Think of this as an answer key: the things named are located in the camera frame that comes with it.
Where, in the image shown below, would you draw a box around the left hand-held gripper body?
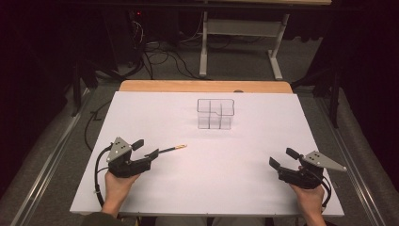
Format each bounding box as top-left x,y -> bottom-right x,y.
105,137 -> 152,179

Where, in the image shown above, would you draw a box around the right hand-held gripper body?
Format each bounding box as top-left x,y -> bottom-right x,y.
277,150 -> 348,190

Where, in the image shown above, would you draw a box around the thin wooden stick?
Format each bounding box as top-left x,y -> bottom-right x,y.
157,143 -> 188,155

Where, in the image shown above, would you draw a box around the clear acrylic organizer box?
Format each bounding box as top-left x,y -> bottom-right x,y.
196,98 -> 236,131

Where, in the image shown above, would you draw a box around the person's right hand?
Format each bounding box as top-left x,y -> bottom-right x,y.
288,165 -> 327,215

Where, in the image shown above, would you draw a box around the person's left hand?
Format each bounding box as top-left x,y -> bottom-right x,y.
102,170 -> 141,209

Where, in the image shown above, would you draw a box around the white table board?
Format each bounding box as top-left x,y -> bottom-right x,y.
69,90 -> 345,218

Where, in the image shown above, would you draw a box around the black stand legs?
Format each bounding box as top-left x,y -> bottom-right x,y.
291,67 -> 343,129
71,59 -> 99,118

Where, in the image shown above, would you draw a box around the black computer tower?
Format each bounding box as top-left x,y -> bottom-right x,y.
103,8 -> 146,69

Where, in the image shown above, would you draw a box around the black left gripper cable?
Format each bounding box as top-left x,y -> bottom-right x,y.
93,145 -> 113,209

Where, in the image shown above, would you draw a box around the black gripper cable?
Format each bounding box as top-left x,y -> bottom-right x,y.
93,145 -> 113,209
313,170 -> 333,209

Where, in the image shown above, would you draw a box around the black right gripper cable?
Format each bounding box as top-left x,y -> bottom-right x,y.
313,170 -> 333,209

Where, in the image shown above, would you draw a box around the thin black floor cable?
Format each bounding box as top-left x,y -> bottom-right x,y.
83,99 -> 113,153

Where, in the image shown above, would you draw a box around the aluminium floor rail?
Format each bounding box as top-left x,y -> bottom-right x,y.
9,89 -> 92,226
315,96 -> 388,226

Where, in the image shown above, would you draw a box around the bundle of floor cables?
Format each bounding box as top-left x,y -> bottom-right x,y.
125,39 -> 206,81

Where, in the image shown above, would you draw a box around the white metal desk frame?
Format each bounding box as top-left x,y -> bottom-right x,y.
199,10 -> 292,81

